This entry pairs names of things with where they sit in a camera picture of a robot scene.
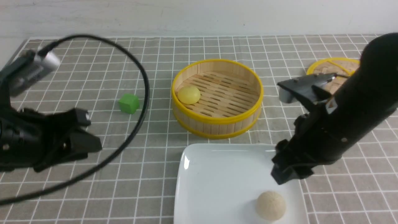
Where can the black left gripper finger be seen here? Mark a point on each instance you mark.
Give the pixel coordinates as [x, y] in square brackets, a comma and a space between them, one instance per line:
[73, 121]
[74, 147]

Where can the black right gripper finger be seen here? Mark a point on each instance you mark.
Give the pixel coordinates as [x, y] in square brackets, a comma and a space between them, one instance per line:
[291, 173]

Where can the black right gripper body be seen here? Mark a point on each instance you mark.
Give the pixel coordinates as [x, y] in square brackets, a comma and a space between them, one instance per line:
[297, 153]

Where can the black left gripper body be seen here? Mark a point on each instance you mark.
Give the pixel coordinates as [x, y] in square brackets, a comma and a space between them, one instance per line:
[28, 139]

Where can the beige steamed bun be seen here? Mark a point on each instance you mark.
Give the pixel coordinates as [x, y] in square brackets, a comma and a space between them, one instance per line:
[271, 206]

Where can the yellow steamed bun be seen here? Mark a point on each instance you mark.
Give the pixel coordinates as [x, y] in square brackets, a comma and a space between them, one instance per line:
[189, 95]

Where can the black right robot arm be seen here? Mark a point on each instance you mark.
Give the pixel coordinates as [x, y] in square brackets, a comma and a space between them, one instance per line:
[336, 121]

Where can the white square plate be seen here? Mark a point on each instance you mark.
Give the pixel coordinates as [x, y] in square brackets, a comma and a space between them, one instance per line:
[220, 183]

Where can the green cube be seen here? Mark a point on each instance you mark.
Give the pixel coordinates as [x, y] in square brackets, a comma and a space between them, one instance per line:
[129, 103]

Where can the grey checkered tablecloth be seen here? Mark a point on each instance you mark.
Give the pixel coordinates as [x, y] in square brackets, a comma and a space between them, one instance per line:
[139, 186]

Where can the bamboo steamer basket yellow rim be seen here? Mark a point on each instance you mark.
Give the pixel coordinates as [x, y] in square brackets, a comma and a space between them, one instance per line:
[230, 102]

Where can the bamboo steamer lid yellow rim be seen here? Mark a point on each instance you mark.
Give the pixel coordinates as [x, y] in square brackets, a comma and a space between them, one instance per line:
[339, 65]

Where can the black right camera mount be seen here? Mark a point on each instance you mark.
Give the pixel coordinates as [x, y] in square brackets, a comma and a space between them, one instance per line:
[308, 90]

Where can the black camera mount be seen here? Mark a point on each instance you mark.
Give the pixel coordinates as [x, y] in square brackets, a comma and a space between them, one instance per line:
[14, 76]
[308, 90]

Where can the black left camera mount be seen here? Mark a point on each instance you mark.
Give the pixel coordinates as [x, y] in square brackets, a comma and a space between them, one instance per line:
[14, 76]

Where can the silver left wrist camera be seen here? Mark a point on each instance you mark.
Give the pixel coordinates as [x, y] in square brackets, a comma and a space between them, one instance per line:
[42, 67]

